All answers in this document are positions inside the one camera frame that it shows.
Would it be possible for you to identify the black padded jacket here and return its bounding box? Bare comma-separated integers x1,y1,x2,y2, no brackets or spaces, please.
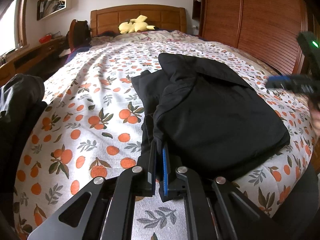
1,74,47,226

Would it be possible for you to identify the person's right hand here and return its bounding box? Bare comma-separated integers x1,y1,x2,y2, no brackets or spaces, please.
308,99,320,137

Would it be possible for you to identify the wooden chair with clothes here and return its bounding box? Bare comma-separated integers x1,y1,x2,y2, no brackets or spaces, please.
67,19,91,52

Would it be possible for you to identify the yellow plush toy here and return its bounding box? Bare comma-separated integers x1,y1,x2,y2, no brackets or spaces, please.
118,15,158,34

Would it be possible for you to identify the long wooden desk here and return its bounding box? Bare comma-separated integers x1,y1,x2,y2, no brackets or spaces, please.
1,36,66,86

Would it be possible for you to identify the floral pillow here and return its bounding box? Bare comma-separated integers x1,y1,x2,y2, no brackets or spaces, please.
112,30,203,43

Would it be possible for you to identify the red bowl on desk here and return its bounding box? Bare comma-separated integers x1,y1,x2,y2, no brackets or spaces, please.
39,34,53,44

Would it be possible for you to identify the wooden slatted wardrobe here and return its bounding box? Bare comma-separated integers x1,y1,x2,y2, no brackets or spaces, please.
193,0,316,74

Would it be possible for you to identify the black double-breasted coat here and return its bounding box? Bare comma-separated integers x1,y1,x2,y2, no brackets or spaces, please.
131,53,290,180

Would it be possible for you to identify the wooden bed headboard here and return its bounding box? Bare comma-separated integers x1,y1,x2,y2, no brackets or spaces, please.
90,4,187,37

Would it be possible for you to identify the orange print bed quilt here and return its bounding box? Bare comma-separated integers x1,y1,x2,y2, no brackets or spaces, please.
14,37,317,239

